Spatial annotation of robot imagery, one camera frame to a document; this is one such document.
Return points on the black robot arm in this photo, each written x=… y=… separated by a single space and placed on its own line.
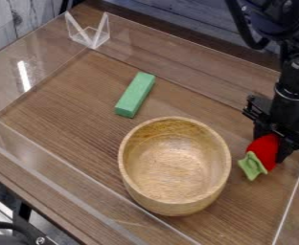
x=270 y=21

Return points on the red plush strawberry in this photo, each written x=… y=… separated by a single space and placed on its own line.
x=259 y=160

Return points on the clear acrylic enclosure wall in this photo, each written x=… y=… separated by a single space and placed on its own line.
x=95 y=214

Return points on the wooden bowl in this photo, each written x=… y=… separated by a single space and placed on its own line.
x=175 y=162

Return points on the black table leg bracket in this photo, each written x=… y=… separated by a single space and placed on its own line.
x=21 y=216

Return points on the green rectangular block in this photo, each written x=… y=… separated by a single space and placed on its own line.
x=135 y=95

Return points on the clear acrylic corner bracket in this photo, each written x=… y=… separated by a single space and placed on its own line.
x=91 y=37

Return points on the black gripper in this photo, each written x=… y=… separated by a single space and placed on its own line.
x=275 y=117

